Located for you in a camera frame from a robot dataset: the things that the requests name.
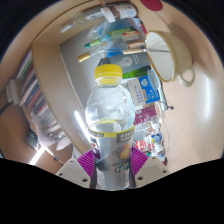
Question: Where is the bright ceiling light tube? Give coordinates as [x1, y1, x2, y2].
[29, 146, 46, 166]

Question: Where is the blue gold-capped bottle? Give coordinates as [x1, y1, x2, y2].
[77, 43, 128, 64]

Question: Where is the flat round red coaster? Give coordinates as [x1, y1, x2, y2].
[139, 0, 164, 12]

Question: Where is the cream ceramic cup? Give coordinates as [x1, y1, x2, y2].
[144, 30, 196, 89]

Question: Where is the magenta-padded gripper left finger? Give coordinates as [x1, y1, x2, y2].
[54, 148, 98, 190]

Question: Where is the red and white canister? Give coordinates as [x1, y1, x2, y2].
[134, 139, 153, 153]

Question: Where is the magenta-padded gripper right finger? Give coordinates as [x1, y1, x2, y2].
[128, 146, 172, 189]

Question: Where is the tall clear glass bottle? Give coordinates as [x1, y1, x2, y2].
[59, 7, 105, 34]

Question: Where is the pink box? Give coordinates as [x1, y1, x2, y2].
[134, 103, 163, 125]

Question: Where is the slim white light strip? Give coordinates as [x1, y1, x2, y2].
[73, 109, 91, 141]

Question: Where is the white-lidded brown jar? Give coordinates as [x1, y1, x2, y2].
[100, 3, 139, 24]

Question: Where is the blue and white box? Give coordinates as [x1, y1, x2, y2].
[128, 74, 163, 105]

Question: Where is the clear yellow-capped drink bottle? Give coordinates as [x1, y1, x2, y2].
[84, 64, 136, 191]

